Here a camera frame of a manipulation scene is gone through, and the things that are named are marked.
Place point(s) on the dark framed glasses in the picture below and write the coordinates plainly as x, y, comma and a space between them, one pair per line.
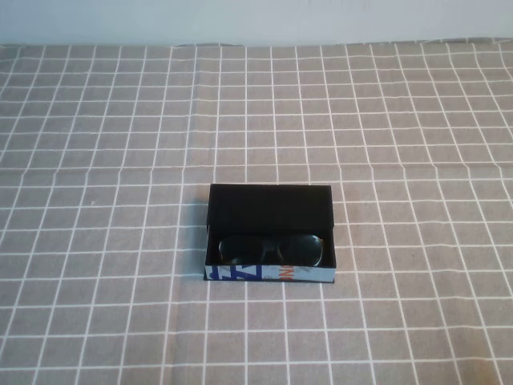
240, 250

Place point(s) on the black printed glasses case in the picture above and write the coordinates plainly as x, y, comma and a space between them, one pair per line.
268, 208

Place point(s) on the grey white-checked tablecloth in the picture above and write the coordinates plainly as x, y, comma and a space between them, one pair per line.
120, 200

